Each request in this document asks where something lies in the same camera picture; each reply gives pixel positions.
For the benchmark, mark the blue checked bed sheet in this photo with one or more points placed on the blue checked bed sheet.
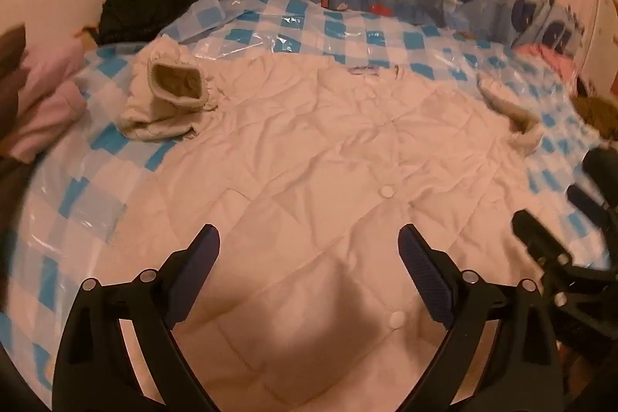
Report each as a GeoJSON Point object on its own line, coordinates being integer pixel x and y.
{"type": "Point", "coordinates": [338, 26]}

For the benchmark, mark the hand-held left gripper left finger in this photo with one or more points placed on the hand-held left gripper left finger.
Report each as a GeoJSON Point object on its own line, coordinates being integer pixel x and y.
{"type": "Point", "coordinates": [199, 261]}

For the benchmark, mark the pink and brown cloth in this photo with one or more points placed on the pink and brown cloth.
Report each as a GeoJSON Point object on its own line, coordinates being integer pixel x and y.
{"type": "Point", "coordinates": [43, 103]}

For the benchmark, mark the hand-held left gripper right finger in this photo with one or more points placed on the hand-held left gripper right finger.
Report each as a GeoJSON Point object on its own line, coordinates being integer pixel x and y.
{"type": "Point", "coordinates": [425, 268]}

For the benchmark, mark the white quilted jacket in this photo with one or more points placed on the white quilted jacket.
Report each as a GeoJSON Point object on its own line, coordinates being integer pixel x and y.
{"type": "Point", "coordinates": [314, 151]}

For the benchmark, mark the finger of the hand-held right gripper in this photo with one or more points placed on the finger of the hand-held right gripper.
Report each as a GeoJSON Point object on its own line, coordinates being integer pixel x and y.
{"type": "Point", "coordinates": [536, 233]}
{"type": "Point", "coordinates": [586, 202]}

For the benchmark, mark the pink crumpled cloth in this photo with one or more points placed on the pink crumpled cloth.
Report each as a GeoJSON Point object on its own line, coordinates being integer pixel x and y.
{"type": "Point", "coordinates": [550, 62]}

